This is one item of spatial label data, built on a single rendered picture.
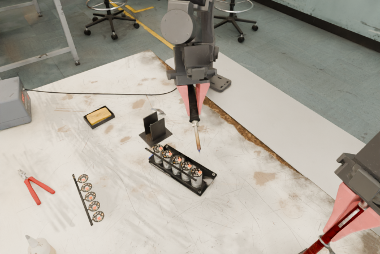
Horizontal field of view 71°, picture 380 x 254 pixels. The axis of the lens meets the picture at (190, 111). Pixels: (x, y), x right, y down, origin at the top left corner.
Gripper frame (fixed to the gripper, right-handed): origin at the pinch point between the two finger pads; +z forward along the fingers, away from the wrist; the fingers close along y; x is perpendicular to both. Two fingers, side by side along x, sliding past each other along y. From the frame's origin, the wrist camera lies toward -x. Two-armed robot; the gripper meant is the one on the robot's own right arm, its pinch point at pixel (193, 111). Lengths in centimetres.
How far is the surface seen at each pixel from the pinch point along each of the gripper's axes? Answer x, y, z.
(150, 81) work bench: 37.4, -9.7, -2.4
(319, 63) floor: 168, 138, 13
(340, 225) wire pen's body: -30.1, 13.7, 8.8
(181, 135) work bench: 13.9, -2.2, 10.3
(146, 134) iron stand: 15.0, -11.7, 9.2
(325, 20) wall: 221, 177, -26
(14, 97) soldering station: 19.6, -45.7, -3.8
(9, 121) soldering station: 21, -49, 3
